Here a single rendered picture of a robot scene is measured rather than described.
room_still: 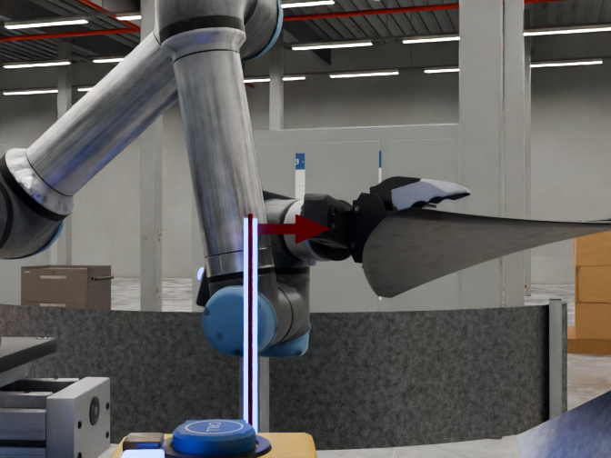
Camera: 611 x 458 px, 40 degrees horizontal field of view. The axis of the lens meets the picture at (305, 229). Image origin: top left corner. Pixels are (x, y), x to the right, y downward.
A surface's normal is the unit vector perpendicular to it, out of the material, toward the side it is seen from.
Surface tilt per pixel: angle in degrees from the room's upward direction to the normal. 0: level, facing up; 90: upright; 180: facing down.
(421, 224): 166
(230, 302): 91
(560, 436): 55
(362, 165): 90
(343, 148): 90
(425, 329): 90
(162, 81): 116
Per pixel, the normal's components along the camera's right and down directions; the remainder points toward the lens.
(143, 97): 0.15, 0.43
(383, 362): 0.24, 0.00
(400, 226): -0.01, 0.96
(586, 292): -0.28, 0.00
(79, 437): 1.00, 0.00
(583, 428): -0.64, -0.57
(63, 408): -0.07, 0.00
